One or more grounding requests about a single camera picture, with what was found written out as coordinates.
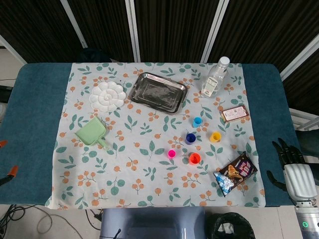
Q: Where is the floral print tablecloth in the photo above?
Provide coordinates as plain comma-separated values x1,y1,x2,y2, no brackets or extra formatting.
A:
44,62,267,210

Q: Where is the white floor cable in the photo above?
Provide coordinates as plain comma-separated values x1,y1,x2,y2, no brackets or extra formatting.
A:
36,208,100,239

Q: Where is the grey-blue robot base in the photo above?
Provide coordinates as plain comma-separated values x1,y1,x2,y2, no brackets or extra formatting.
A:
99,208,207,239

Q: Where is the black floor cable bundle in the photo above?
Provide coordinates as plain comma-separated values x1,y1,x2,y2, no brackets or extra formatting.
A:
0,204,28,239

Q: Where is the small red cardboard box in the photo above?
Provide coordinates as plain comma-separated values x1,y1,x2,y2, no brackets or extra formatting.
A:
220,105,250,123

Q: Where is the dark bag behind table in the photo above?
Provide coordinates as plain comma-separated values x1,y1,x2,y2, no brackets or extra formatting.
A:
77,48,113,63

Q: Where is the white flower paint palette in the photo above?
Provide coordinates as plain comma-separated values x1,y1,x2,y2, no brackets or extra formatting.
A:
90,81,127,113

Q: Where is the brown chocolate snack bag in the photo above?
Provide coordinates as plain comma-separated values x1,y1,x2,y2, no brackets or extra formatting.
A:
213,151,258,197

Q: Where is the clear plastic bottle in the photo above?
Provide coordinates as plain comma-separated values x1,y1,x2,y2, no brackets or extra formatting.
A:
200,56,230,99

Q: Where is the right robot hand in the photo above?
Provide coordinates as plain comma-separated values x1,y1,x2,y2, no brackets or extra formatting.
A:
266,137,319,204

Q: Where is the black trash bag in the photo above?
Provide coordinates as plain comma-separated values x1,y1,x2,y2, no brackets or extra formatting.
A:
211,212,256,239

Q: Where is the dark chair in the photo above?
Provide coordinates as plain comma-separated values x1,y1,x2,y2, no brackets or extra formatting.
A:
296,129,319,158

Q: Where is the black partition screen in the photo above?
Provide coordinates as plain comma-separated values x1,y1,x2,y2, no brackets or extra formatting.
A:
0,0,319,75

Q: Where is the metal rack frame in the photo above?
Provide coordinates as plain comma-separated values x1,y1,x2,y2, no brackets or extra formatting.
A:
289,108,319,131

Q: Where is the stainless steel tray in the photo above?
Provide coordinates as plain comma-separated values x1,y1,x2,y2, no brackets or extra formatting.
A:
128,72,188,116

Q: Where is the orange plastic cup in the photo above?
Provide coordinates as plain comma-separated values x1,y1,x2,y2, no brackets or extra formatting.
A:
188,152,201,166

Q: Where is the teal table cover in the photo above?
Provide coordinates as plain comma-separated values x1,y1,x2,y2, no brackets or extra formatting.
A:
0,62,312,207

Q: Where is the green plastic dustpan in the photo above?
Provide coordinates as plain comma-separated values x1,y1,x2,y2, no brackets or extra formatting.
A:
74,116,110,150

